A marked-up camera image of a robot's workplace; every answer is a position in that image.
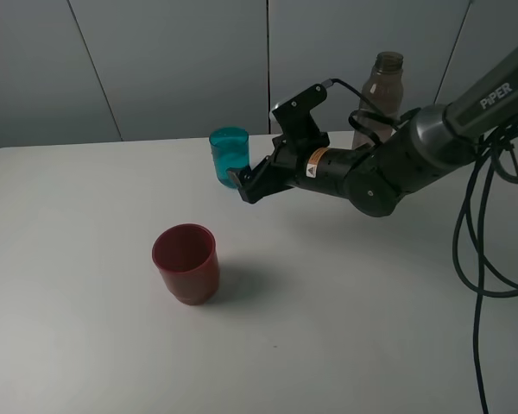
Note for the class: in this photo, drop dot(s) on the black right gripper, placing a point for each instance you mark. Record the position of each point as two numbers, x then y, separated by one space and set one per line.
283 169

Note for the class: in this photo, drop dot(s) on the teal translucent plastic cup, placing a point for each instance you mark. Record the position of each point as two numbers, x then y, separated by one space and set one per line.
230 149

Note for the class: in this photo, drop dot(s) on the brown translucent water bottle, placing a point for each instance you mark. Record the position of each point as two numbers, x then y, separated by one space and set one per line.
385 90

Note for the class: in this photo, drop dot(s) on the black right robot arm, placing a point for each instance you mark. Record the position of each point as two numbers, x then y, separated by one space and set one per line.
427 144

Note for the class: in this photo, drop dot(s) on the red plastic cup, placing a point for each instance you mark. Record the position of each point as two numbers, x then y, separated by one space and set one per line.
186 258

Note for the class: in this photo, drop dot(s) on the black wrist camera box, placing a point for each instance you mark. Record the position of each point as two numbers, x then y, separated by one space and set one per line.
294 117

